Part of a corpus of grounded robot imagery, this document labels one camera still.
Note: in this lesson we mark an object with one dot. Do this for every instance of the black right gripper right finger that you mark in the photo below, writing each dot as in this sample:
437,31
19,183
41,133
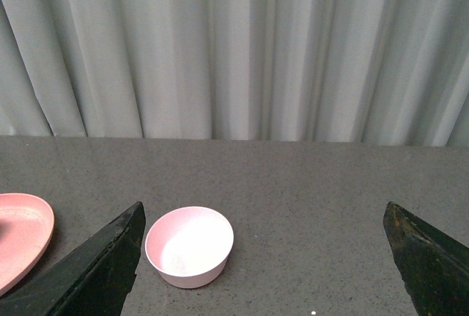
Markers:
433,265

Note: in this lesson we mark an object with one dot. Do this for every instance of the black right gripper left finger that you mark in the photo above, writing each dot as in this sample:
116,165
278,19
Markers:
94,279

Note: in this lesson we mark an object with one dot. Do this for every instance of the pink plate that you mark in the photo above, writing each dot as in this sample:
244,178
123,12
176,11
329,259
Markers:
27,223

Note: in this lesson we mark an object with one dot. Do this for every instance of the light pink bowl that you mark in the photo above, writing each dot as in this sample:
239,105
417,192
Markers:
189,246

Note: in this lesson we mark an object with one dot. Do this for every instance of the white curtain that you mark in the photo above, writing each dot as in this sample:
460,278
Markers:
389,72

